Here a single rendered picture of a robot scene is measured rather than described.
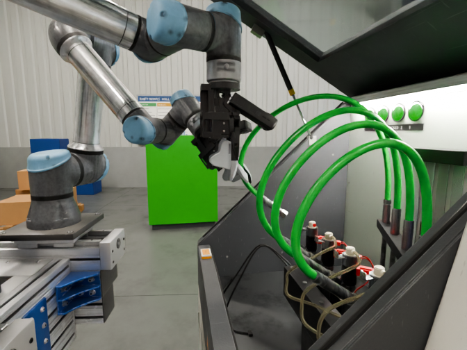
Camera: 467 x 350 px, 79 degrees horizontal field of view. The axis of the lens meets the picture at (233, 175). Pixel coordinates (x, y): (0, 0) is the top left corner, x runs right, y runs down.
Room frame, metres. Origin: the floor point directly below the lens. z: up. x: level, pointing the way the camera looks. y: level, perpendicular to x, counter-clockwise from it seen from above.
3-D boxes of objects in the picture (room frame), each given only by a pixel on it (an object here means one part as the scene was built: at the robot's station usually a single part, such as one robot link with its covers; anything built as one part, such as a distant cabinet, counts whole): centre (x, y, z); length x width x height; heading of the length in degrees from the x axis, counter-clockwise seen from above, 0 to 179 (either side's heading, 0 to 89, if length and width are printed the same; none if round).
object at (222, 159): (0.63, 0.02, 1.26); 0.06 x 0.03 x 0.09; 100
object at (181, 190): (4.28, 0.77, 0.65); 0.95 x 0.86 x 1.30; 101
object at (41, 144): (6.24, 3.65, 0.61); 1.26 x 0.48 x 1.22; 93
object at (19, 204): (4.14, 2.85, 0.39); 1.20 x 0.85 x 0.79; 15
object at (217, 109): (0.64, 0.03, 1.37); 0.09 x 0.08 x 0.12; 100
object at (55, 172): (0.90, 0.58, 1.20); 0.13 x 0.12 x 0.14; 164
